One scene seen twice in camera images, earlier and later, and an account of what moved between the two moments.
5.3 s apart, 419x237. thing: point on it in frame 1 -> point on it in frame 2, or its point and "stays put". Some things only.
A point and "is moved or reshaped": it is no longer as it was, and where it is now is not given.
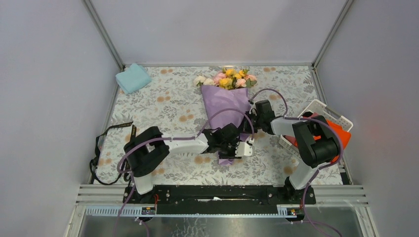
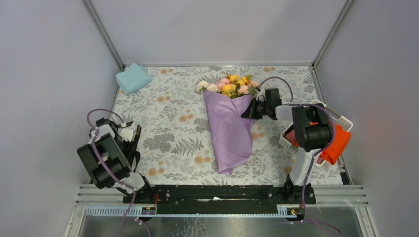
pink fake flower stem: [239, 82] -> [242, 89]
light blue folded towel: [133, 80] stays put
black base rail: [222, 200] stays put
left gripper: [232, 155] -> [127, 153]
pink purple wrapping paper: [224, 106] stays put
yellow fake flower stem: [229, 82] -> [229, 89]
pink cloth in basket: [291, 139] stays put
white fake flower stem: [200, 80] is moved or reshaped
